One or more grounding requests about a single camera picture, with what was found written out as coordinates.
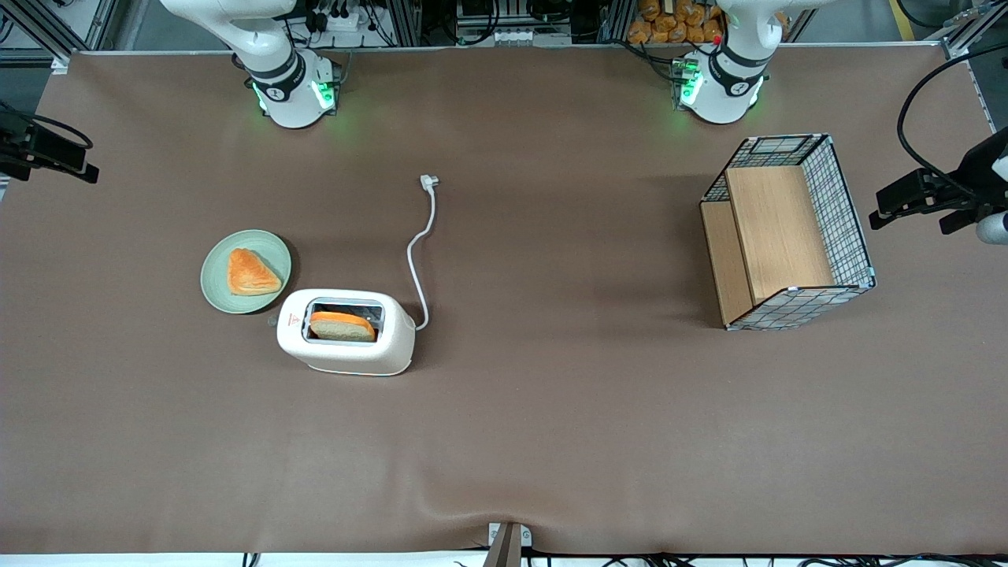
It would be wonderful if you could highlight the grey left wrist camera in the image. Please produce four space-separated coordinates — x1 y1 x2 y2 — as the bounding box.
939 206 1008 245

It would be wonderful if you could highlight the bread slice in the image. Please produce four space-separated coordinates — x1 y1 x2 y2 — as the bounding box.
309 312 377 343

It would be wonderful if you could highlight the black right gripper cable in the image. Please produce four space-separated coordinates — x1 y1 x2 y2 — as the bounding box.
0 101 95 150

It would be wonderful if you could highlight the wire mesh basket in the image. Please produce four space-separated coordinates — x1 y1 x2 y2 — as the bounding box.
699 134 876 332

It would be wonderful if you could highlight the aluminium frame profile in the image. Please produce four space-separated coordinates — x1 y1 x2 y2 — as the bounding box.
0 0 119 65
941 0 1008 60

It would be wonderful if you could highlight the pile of bread rolls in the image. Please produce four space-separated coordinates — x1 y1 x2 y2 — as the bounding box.
628 0 725 45

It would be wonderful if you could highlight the triangular orange pastry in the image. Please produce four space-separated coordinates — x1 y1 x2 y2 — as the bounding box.
228 248 283 297

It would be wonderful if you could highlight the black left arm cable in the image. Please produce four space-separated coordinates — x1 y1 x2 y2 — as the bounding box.
897 43 1008 198

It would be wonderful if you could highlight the green plate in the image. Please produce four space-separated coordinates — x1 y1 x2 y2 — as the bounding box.
200 229 292 314

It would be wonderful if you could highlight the white power cable with plug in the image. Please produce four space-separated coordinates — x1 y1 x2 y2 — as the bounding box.
406 175 440 332

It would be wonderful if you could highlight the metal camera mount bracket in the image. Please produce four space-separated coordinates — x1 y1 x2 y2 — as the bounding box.
482 522 532 567

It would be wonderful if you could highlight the brown table cloth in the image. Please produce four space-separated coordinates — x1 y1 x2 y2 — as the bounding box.
0 43 1008 556

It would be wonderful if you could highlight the white power strip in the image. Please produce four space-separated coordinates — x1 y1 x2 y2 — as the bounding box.
311 6 380 34

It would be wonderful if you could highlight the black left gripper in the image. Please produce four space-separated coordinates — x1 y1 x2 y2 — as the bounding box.
869 128 1008 231

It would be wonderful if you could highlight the white toaster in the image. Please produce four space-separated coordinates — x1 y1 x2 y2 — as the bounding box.
268 288 417 376

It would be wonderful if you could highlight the wooden shelf insert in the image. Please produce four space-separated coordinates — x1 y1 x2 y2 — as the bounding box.
701 165 836 325

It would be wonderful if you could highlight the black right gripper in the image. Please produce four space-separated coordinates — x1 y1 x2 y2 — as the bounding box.
0 110 100 184

